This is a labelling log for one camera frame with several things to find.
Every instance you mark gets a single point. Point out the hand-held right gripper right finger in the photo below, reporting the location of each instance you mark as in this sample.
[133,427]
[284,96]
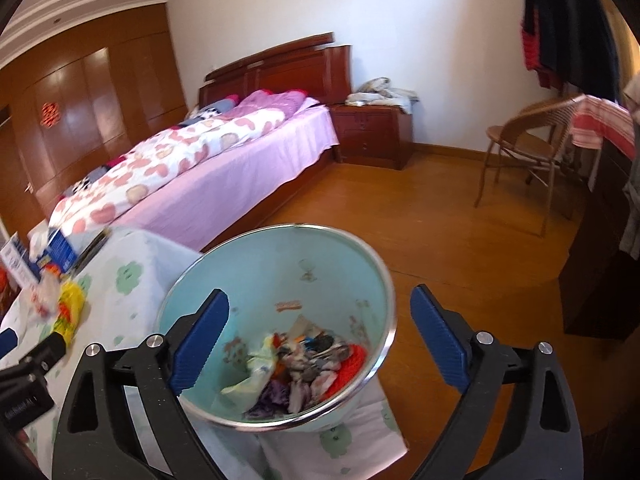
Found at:
[440,340]

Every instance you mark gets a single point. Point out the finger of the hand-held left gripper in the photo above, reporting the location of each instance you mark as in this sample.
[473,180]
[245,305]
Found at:
[47,350]
[7,342]

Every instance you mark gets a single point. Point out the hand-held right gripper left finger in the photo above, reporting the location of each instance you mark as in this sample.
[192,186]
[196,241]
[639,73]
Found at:
[200,345]

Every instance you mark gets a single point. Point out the light blue trash bin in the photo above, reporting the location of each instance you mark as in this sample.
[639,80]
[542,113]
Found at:
[280,270]

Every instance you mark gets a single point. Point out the paper wad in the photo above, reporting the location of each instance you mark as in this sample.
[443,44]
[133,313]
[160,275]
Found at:
[310,370]

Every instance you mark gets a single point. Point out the yellow plastic bag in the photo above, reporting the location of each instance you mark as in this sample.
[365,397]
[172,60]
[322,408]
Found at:
[70,310]

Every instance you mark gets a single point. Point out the white red-print plastic bag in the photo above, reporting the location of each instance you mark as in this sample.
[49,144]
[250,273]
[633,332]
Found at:
[45,292]

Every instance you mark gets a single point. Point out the tall white milk carton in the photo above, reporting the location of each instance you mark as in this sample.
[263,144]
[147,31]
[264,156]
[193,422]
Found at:
[17,265]

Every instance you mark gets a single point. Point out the purple crumpled wrapper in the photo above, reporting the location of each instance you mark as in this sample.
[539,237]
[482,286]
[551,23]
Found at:
[270,397]

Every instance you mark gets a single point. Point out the blue white gable carton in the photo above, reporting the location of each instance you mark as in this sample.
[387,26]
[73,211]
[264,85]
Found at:
[57,250]

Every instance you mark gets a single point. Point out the dark foil packets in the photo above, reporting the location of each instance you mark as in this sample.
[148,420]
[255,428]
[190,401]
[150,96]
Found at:
[92,247]

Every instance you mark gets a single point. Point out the bed with purple sheet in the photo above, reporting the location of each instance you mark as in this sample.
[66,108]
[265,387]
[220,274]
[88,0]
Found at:
[250,180]

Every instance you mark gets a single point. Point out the brown wooden door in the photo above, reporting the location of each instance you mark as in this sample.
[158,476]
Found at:
[15,170]

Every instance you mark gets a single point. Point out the dark wooden cabinet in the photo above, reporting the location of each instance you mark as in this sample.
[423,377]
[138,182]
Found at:
[600,260]

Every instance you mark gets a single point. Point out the cow print folded cloth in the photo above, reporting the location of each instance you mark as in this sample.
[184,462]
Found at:
[95,177]

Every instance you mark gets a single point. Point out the heart print duvet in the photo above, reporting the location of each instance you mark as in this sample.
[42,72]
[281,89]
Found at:
[165,160]

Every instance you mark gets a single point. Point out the wicker chair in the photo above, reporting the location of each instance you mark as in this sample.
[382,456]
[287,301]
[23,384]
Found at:
[530,150]

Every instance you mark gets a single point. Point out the red wooden nightstand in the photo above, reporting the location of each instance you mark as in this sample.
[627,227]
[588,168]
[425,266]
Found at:
[372,135]

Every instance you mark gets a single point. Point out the red paper decoration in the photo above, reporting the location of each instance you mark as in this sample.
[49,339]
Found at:
[50,114]

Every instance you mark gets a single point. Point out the cow print pillow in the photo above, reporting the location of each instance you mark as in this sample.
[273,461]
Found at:
[215,107]

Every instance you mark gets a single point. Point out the pink quilt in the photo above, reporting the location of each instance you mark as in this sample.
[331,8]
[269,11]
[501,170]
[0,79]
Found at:
[272,105]

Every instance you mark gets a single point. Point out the pile of grey clothes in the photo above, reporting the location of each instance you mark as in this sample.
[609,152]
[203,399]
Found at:
[380,92]

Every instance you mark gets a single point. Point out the brown wooden wardrobe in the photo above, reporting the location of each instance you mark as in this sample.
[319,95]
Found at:
[100,95]

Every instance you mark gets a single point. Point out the red striped towel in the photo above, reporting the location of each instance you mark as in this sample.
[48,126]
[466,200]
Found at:
[600,122]

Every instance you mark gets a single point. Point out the red wooden headboard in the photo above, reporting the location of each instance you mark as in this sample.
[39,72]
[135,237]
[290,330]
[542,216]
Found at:
[295,70]

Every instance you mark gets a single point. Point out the hanging dark clothes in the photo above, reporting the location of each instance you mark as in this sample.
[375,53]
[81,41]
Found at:
[570,25]

